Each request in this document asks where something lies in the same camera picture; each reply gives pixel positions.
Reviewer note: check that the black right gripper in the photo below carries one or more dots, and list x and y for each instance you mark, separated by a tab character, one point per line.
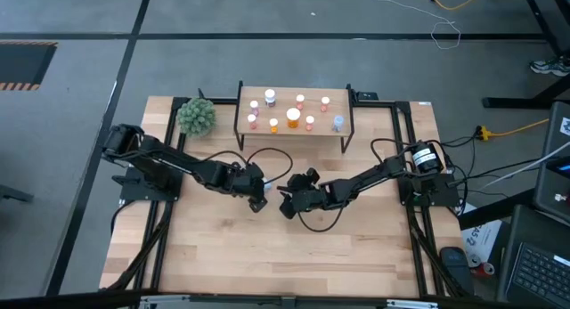
316	197

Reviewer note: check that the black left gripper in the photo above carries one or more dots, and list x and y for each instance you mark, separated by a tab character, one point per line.
242	181

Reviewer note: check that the small orange pill bottle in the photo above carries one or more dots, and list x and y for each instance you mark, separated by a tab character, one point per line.
273	124

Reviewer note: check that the small salmon pill bottle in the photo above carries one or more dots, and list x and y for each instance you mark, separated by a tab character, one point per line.
309	122
251	120
300	100
325	103

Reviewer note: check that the large orange pill bottle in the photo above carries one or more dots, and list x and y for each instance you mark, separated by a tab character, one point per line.
293	117

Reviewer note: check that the small purple pill bottle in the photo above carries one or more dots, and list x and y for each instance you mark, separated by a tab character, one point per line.
254	106

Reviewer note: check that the clear bottle ribbed white cap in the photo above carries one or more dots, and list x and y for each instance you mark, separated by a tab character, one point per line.
338	123

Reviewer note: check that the white bottle dark red label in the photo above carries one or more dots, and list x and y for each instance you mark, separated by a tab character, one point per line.
270	96

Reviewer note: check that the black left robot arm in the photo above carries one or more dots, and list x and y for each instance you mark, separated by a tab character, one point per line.
178	164

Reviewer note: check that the wooden shelf with black legs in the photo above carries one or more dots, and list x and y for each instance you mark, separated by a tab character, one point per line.
285	93

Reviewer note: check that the green potted plant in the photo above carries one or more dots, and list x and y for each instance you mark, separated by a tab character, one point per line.
196	116

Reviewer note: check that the small black box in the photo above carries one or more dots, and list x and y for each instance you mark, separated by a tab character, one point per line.
367	95

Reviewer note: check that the white cardboard box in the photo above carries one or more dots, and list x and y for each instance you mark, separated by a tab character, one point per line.
481	238

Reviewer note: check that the black desk bar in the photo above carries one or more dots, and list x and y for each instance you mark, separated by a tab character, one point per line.
494	209

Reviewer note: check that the red drinks can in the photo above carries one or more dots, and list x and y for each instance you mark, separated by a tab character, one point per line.
486	269

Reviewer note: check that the black chair leg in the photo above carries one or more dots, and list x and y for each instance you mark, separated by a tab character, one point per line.
15	194

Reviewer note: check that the black laptop with keyboard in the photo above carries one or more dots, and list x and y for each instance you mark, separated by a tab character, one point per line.
534	273

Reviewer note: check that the dark laptop lid with sticker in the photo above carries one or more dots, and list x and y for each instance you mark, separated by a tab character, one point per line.
550	184

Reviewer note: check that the black hazard-striped floor mat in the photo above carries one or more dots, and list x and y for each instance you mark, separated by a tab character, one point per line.
22	64

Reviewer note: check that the person's shoe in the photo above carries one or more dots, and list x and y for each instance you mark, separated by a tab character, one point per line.
550	67

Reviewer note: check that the black aluminium extrusion frame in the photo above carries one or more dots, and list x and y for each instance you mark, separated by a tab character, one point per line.
177	103

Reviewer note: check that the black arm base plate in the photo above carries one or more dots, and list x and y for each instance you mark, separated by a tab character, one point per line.
447	197
133	194

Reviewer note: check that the grey frame crossbar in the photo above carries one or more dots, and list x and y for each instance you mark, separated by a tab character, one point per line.
178	300

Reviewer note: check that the black desk frame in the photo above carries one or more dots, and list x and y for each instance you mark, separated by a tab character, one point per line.
512	102

